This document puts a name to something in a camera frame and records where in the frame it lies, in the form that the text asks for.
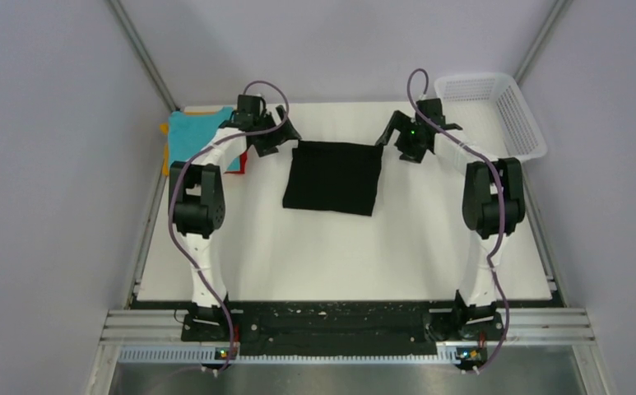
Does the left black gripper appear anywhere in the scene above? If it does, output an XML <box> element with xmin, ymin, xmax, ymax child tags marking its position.
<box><xmin>253</xmin><ymin>105</ymin><xmax>300</xmax><ymax>157</ymax></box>

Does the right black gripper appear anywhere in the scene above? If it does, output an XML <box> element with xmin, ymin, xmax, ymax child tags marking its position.
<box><xmin>376</xmin><ymin>111</ymin><xmax>426</xmax><ymax>165</ymax></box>

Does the black t-shirt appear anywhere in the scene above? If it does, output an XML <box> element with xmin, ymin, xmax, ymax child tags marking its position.
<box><xmin>282</xmin><ymin>141</ymin><xmax>383</xmax><ymax>216</ymax></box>

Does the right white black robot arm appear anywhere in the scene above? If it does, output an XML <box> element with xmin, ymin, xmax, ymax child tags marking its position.
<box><xmin>377</xmin><ymin>99</ymin><xmax>526</xmax><ymax>339</ymax></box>

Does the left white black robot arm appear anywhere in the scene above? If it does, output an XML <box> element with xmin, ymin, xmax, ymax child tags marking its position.
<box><xmin>168</xmin><ymin>94</ymin><xmax>300</xmax><ymax>341</ymax></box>

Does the folded cyan t-shirt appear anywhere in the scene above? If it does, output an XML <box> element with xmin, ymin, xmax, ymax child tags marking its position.
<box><xmin>165</xmin><ymin>106</ymin><xmax>243</xmax><ymax>174</ymax></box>

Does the white plastic basket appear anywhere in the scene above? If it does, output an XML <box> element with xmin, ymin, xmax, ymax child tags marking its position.
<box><xmin>434</xmin><ymin>72</ymin><xmax>547</xmax><ymax>162</ymax></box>

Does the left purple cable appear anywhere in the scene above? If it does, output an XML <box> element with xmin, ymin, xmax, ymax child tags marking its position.
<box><xmin>167</xmin><ymin>80</ymin><xmax>291</xmax><ymax>377</ymax></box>

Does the purple cable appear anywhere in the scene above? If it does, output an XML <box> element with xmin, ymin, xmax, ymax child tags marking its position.
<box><xmin>167</xmin><ymin>80</ymin><xmax>291</xmax><ymax>377</ymax></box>
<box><xmin>406</xmin><ymin>67</ymin><xmax>510</xmax><ymax>376</ymax></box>

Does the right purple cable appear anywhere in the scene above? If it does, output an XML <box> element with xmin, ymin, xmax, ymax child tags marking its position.
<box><xmin>406</xmin><ymin>67</ymin><xmax>510</xmax><ymax>376</ymax></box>

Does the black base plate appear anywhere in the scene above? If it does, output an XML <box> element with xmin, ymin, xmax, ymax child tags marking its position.
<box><xmin>181</xmin><ymin>301</ymin><xmax>508</xmax><ymax>357</ymax></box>

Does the white slotted cable duct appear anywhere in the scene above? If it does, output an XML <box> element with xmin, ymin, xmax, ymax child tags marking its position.
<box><xmin>118</xmin><ymin>346</ymin><xmax>482</xmax><ymax>365</ymax></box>

